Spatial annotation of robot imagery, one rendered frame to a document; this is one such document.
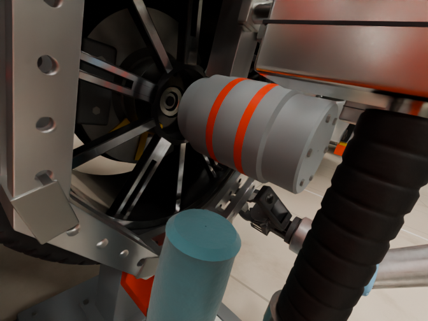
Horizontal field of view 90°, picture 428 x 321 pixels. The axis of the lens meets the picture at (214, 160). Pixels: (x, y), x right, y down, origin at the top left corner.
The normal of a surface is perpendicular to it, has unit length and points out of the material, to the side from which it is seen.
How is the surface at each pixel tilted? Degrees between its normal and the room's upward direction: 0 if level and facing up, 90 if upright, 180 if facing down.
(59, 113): 90
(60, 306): 0
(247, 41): 90
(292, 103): 41
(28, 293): 0
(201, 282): 88
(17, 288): 0
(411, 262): 67
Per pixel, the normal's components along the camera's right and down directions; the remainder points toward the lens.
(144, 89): 0.76, 0.37
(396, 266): -0.69, -0.44
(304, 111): -0.29, -0.56
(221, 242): 0.25, -0.93
